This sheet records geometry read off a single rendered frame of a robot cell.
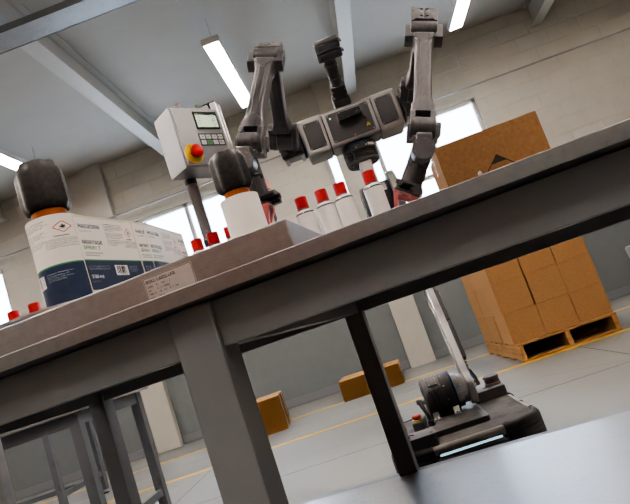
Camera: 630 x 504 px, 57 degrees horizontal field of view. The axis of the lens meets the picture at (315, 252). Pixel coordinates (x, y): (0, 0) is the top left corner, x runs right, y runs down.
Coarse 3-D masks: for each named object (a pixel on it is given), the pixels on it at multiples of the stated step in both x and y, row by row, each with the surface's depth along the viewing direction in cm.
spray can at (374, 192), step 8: (368, 176) 150; (368, 184) 150; (376, 184) 149; (368, 192) 150; (376, 192) 149; (384, 192) 150; (368, 200) 150; (376, 200) 149; (384, 200) 149; (376, 208) 149; (384, 208) 148
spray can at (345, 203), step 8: (336, 184) 152; (344, 184) 153; (336, 192) 153; (344, 192) 152; (336, 200) 152; (344, 200) 151; (352, 200) 151; (344, 208) 151; (352, 208) 151; (344, 216) 151; (352, 216) 150; (344, 224) 151
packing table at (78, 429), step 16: (128, 400) 320; (64, 416) 265; (80, 416) 266; (144, 416) 330; (16, 432) 267; (32, 432) 266; (48, 432) 265; (80, 432) 263; (144, 432) 327; (80, 448) 262; (144, 448) 326; (80, 464) 261; (96, 480) 261; (160, 480) 323; (96, 496) 259; (160, 496) 318
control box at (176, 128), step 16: (176, 112) 166; (160, 128) 170; (176, 128) 165; (192, 128) 168; (176, 144) 165; (192, 144) 166; (176, 160) 166; (192, 160) 164; (208, 160) 168; (176, 176) 168; (192, 176) 172; (208, 176) 177
